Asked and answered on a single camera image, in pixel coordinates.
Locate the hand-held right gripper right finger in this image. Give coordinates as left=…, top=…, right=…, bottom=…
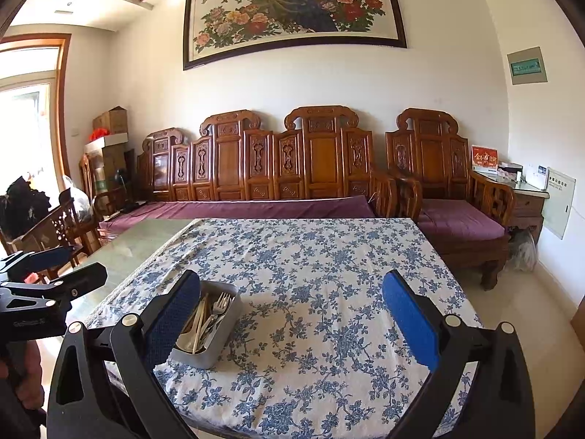
left=381, top=270, right=536, bottom=439

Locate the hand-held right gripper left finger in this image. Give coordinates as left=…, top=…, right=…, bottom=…
left=46, top=269, right=202, bottom=439

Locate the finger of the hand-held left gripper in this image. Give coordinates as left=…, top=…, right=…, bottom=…
left=0, top=245, right=77, bottom=281
left=0, top=263, right=109, bottom=305

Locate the large white soup spoon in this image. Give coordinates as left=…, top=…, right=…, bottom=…
left=176, top=328, right=196, bottom=354

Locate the beige chopstick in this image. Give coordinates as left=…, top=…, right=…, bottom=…
left=192, top=296, right=210, bottom=354

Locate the metal fork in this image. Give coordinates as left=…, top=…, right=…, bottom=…
left=200, top=293, right=226, bottom=345

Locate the grey metal tray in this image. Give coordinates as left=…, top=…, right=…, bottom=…
left=170, top=280, right=243, bottom=369

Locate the silver fork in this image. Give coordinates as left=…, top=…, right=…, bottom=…
left=208, top=292, right=233, bottom=330

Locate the person's left hand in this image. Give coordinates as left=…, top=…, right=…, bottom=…
left=20, top=341, right=47, bottom=427

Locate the carved wooden chair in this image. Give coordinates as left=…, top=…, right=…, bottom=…
left=0, top=196, right=103, bottom=284

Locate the black clothes pile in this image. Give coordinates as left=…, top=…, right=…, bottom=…
left=0, top=176, right=51, bottom=239

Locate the clear plastic bag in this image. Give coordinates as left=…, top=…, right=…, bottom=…
left=61, top=176, right=95, bottom=220

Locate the tall wooden chair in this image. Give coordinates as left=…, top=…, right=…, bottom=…
left=79, top=153, right=124, bottom=220

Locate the blue floral tablecloth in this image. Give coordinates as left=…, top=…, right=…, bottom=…
left=84, top=217, right=485, bottom=428

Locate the purple armchair cushion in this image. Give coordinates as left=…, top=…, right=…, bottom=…
left=418, top=198, right=510, bottom=241

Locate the white flat box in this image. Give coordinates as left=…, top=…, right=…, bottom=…
left=83, top=132, right=129, bottom=154

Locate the grey plastic bag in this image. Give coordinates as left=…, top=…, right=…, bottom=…
left=507, top=229, right=537, bottom=271

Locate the purple sofa cushion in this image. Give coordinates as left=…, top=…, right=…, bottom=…
left=99, top=194, right=378, bottom=235

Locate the small cardboard box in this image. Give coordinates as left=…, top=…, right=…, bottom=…
left=93, top=106, right=129, bottom=135

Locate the wooden side table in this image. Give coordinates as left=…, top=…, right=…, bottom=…
left=507, top=178, right=549, bottom=244

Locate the carved wooden sofa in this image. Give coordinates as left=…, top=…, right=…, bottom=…
left=137, top=106, right=398, bottom=218

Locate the brown cardboard board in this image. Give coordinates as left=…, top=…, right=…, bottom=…
left=569, top=295, right=585, bottom=337

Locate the carved wooden armchair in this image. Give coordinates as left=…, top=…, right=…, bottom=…
left=385, top=108, right=517, bottom=290

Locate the red desk calendar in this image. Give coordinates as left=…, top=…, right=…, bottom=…
left=471, top=145, right=499, bottom=172

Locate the white electrical panel cover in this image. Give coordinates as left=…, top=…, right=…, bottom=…
left=541, top=167, right=577, bottom=240

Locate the white box device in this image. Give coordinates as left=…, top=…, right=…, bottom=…
left=521, top=164, right=549, bottom=190

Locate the framed peacock painting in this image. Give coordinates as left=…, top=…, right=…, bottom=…
left=183, top=0, right=408, bottom=71

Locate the wooden door frame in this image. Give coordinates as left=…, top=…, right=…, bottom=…
left=0, top=33, right=73, bottom=179

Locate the grey wall box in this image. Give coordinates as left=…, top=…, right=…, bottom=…
left=506, top=46, right=548, bottom=85

